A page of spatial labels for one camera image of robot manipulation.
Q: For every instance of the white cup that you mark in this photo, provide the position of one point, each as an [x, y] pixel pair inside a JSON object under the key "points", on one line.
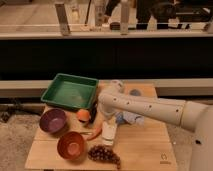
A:
{"points": [[108, 133]]}

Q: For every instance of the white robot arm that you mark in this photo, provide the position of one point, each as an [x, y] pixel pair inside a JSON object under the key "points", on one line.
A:
{"points": [[191, 116]]}

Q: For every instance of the purple bowl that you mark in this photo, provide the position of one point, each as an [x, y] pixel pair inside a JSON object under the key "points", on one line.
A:
{"points": [[52, 120]]}

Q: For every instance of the orange bowl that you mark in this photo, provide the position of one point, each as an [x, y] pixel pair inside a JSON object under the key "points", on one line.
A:
{"points": [[71, 145]]}

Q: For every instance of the dark eggplant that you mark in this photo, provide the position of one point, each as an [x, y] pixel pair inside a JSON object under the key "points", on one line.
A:
{"points": [[93, 113]]}

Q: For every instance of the green plastic tray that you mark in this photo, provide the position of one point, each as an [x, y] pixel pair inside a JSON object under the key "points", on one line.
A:
{"points": [[71, 92]]}

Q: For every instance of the orange round fruit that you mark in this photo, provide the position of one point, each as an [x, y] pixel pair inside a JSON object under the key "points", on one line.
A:
{"points": [[83, 115]]}

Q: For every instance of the blue grey cloth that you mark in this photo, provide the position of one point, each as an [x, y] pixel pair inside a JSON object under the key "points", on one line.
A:
{"points": [[129, 118]]}

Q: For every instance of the dark grape bunch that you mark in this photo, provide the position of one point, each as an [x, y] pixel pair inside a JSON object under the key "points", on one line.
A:
{"points": [[101, 153]]}

